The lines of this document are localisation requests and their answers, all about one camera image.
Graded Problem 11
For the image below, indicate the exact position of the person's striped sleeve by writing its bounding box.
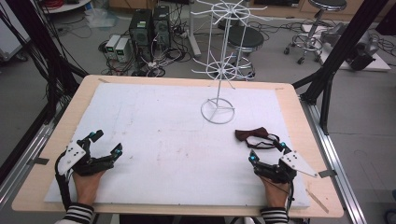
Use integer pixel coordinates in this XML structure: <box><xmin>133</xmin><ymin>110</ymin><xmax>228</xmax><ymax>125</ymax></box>
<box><xmin>55</xmin><ymin>202</ymin><xmax>95</xmax><ymax>224</ymax></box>
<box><xmin>260</xmin><ymin>206</ymin><xmax>290</xmax><ymax>224</ymax></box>

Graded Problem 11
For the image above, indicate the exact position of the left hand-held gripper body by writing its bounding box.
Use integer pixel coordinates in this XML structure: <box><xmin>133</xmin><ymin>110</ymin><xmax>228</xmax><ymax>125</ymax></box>
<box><xmin>56</xmin><ymin>139</ymin><xmax>116</xmax><ymax>177</ymax></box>

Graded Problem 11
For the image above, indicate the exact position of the chrome stool with wheels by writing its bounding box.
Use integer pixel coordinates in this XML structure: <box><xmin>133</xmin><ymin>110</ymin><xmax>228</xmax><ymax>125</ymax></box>
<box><xmin>283</xmin><ymin>0</ymin><xmax>348</xmax><ymax>65</ymax></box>

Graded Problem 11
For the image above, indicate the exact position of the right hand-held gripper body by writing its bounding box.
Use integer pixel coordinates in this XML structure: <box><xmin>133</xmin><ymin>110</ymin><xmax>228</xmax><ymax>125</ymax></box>
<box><xmin>253</xmin><ymin>150</ymin><xmax>319</xmax><ymax>185</ymax></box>

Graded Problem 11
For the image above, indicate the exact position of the person's left striped sleeve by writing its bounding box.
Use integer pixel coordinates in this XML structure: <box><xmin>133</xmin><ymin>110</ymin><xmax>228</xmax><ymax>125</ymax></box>
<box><xmin>55</xmin><ymin>202</ymin><xmax>95</xmax><ymax>224</ymax></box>

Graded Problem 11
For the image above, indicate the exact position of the person's right striped sleeve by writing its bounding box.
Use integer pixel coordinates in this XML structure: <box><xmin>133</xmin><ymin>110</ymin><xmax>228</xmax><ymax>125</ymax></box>
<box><xmin>260</xmin><ymin>206</ymin><xmax>290</xmax><ymax>224</ymax></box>

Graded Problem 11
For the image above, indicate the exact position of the grey tape piece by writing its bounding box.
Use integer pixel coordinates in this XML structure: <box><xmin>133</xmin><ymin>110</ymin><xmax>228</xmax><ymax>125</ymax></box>
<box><xmin>318</xmin><ymin>169</ymin><xmax>338</xmax><ymax>179</ymax></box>
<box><xmin>26</xmin><ymin>157</ymin><xmax>50</xmax><ymax>166</ymax></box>

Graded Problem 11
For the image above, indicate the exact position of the thin wooden strip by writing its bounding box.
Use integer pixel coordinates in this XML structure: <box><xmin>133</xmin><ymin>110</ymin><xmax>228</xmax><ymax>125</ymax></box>
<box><xmin>304</xmin><ymin>188</ymin><xmax>330</xmax><ymax>215</ymax></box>

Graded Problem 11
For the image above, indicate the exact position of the white wire display rack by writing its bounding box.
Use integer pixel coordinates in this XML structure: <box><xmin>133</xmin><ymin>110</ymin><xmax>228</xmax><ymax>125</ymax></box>
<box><xmin>190</xmin><ymin>0</ymin><xmax>271</xmax><ymax>125</ymax></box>

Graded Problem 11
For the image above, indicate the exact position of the person's right hand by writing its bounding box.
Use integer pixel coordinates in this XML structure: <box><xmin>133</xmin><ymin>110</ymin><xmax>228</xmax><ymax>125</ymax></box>
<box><xmin>261</xmin><ymin>175</ymin><xmax>291</xmax><ymax>209</ymax></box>

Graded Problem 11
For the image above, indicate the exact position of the aluminium rail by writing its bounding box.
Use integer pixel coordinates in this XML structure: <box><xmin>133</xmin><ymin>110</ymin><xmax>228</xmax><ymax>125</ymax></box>
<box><xmin>299</xmin><ymin>96</ymin><xmax>369</xmax><ymax>224</ymax></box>
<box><xmin>0</xmin><ymin>94</ymin><xmax>74</xmax><ymax>204</ymax></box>

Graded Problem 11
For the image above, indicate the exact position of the grey and black machine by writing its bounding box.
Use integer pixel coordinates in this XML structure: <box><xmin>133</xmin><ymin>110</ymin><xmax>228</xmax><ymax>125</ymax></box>
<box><xmin>320</xmin><ymin>21</ymin><xmax>392</xmax><ymax>73</ymax></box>

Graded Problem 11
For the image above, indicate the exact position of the white power supply unit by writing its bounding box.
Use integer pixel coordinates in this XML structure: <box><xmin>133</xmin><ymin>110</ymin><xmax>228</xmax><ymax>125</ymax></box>
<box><xmin>115</xmin><ymin>36</ymin><xmax>133</xmax><ymax>63</ymax></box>
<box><xmin>105</xmin><ymin>34</ymin><xmax>122</xmax><ymax>60</ymax></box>

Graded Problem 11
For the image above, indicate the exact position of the white foam mat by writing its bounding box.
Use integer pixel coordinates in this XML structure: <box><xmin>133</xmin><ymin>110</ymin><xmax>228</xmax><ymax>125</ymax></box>
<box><xmin>44</xmin><ymin>81</ymin><xmax>312</xmax><ymax>209</ymax></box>

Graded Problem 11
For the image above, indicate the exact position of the slim black computer tower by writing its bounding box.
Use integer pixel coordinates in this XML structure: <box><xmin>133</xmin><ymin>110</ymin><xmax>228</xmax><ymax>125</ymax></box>
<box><xmin>151</xmin><ymin>5</ymin><xmax>172</xmax><ymax>52</ymax></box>

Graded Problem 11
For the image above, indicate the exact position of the large black computer tower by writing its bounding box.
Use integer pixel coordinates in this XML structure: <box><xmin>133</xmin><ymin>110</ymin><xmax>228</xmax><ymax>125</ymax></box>
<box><xmin>128</xmin><ymin>8</ymin><xmax>154</xmax><ymax>63</ymax></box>

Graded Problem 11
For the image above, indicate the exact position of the black round stool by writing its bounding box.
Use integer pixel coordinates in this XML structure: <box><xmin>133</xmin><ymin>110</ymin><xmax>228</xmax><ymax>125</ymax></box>
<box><xmin>227</xmin><ymin>24</ymin><xmax>265</xmax><ymax>80</ymax></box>

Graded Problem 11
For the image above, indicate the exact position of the grey metal table leg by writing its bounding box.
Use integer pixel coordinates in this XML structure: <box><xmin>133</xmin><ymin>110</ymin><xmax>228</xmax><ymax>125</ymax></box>
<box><xmin>186</xmin><ymin>0</ymin><xmax>203</xmax><ymax>58</ymax></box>

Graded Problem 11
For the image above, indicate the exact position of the person's left hand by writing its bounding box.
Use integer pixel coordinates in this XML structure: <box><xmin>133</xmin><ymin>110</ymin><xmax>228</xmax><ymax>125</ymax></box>
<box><xmin>72</xmin><ymin>169</ymin><xmax>107</xmax><ymax>209</ymax></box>

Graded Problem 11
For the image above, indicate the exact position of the black frame strut with cables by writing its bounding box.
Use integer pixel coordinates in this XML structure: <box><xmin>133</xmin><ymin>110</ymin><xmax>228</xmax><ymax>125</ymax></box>
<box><xmin>0</xmin><ymin>0</ymin><xmax>89</xmax><ymax>125</ymax></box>

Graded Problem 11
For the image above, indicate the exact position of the wooden table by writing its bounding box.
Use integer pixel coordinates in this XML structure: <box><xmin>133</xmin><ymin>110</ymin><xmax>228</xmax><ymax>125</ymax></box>
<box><xmin>11</xmin><ymin>74</ymin><xmax>345</xmax><ymax>218</ymax></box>

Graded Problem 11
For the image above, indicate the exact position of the clear plastic bag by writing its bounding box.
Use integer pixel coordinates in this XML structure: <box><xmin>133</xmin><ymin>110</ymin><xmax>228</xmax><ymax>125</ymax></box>
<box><xmin>84</xmin><ymin>7</ymin><xmax>120</xmax><ymax>30</ymax></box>

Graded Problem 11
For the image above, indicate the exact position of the white round table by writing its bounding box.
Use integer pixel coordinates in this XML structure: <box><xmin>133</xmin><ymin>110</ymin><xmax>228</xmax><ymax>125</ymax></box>
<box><xmin>39</xmin><ymin>0</ymin><xmax>92</xmax><ymax>15</ymax></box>

